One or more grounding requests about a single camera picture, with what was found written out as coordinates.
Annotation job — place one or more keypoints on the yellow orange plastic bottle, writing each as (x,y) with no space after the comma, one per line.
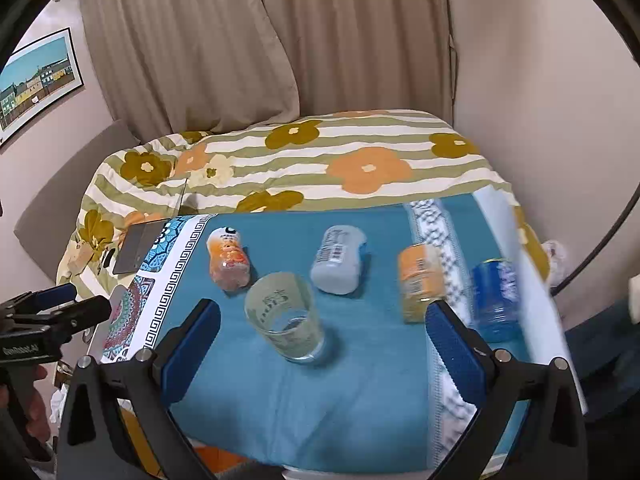
(420,282)

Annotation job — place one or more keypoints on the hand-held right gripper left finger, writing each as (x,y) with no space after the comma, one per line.
(192,355)

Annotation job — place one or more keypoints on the grey laptop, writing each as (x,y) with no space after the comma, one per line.
(140,245)

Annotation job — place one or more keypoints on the floral striped blanket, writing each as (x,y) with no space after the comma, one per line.
(350,160)

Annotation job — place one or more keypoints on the person's left hand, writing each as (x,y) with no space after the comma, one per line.
(37,400)

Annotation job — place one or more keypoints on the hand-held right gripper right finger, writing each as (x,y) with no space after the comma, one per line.
(456,355)

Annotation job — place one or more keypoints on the dark cloth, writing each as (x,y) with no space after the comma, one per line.
(605,360)

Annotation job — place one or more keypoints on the blue patterned cloth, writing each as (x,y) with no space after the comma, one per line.
(300,410)

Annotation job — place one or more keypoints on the beige curtain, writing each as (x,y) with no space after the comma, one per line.
(190,45)
(360,35)

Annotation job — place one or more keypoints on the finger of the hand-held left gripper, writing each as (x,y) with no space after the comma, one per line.
(82,312)
(57,293)

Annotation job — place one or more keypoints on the white crumpled bag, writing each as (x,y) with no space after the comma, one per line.
(555,255)

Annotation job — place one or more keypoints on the white plastic bottle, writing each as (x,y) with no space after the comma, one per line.
(339,259)

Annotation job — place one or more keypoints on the clear glass cup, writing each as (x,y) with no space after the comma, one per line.
(285,317)

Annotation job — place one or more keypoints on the wall poster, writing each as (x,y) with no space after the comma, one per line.
(37,82)

